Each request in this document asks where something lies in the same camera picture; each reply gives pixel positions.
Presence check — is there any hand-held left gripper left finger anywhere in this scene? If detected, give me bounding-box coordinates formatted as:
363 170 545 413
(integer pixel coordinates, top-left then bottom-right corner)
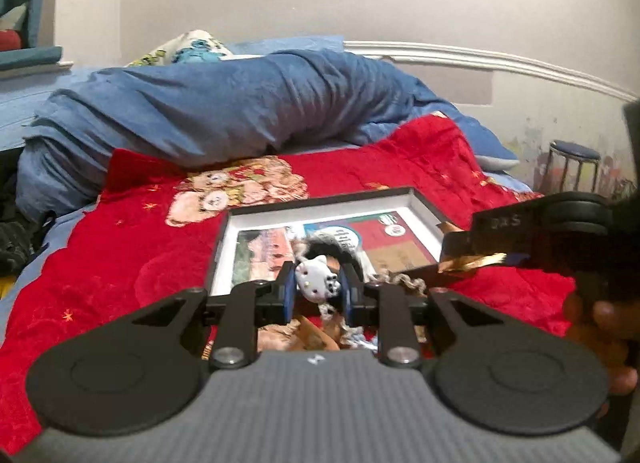
131 260 297 370

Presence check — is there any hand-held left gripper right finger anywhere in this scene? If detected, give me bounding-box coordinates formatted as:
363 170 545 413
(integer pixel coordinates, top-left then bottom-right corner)
340 264 502 370

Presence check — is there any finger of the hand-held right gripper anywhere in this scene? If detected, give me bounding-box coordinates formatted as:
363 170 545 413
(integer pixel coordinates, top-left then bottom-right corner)
440 203 547 271

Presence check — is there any white cat hair clip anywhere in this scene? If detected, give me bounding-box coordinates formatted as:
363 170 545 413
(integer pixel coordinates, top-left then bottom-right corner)
294 254 343 302

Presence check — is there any gold foil wrapper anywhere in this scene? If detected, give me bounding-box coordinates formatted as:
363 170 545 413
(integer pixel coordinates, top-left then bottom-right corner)
437 252 508 274

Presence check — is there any black shallow cardboard box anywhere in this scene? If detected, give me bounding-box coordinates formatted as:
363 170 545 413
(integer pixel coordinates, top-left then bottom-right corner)
207 186 468 300

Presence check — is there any person's right hand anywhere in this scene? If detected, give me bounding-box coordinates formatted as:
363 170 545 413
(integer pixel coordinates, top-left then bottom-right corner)
562 288 640 396

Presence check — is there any brown paper triangle packet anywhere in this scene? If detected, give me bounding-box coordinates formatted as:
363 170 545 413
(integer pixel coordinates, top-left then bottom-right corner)
257 318 341 351

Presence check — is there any black white ruffled scrunchie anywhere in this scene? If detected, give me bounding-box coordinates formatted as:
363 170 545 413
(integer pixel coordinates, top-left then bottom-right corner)
300 230 371 269

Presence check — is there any cream crochet scrunchie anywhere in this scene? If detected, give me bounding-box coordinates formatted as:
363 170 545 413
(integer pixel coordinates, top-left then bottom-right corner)
367 268 428 294

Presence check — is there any blue metal stool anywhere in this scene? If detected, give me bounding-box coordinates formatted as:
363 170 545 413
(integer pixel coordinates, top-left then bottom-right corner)
545 140 603 196

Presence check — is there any red printed blanket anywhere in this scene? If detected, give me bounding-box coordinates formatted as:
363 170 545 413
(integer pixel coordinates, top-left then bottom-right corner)
0 113 581 454

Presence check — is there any blue duvet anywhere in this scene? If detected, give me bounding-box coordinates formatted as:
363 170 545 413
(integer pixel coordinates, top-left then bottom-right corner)
15 48 521 224

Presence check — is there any light blue bed sheet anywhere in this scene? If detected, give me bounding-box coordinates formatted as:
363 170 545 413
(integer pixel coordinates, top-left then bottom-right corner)
0 34 536 304

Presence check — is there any cartoon printed pillow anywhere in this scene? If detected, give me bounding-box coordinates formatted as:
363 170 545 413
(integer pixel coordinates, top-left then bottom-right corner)
125 30 236 68

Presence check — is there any dark clothes pile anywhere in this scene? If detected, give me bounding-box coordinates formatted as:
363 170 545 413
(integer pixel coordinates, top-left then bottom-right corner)
0 148 56 276

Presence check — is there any teal window sill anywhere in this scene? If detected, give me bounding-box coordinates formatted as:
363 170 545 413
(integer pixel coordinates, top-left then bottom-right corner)
0 45 63 72

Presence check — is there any white wall moulding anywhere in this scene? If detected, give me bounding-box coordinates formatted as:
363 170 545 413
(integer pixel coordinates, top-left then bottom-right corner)
342 40 640 104

